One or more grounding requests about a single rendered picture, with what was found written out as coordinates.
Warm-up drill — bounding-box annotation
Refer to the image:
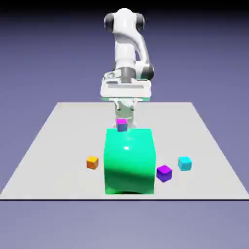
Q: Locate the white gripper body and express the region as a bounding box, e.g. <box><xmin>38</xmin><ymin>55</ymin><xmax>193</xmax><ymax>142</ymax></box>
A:
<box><xmin>100</xmin><ymin>77</ymin><xmax>152</xmax><ymax>102</ymax></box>

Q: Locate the small magenta cube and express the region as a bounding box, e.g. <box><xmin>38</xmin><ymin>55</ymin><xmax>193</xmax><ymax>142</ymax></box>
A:
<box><xmin>116</xmin><ymin>119</ymin><xmax>128</xmax><ymax>133</ymax></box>

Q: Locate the small orange cube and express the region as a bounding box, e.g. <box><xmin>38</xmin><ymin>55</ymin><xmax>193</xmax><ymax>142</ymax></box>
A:
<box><xmin>86</xmin><ymin>155</ymin><xmax>99</xmax><ymax>170</ymax></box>

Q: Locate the small purple cube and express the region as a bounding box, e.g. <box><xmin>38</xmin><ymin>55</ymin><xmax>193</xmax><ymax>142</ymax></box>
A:
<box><xmin>156</xmin><ymin>164</ymin><xmax>173</xmax><ymax>183</ymax></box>

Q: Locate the small cyan cube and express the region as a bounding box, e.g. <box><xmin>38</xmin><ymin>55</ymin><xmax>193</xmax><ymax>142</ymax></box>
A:
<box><xmin>178</xmin><ymin>156</ymin><xmax>193</xmax><ymax>172</ymax></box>

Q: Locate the large green box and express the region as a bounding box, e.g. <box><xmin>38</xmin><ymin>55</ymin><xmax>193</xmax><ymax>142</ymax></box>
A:
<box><xmin>103</xmin><ymin>128</ymin><xmax>157</xmax><ymax>196</ymax></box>

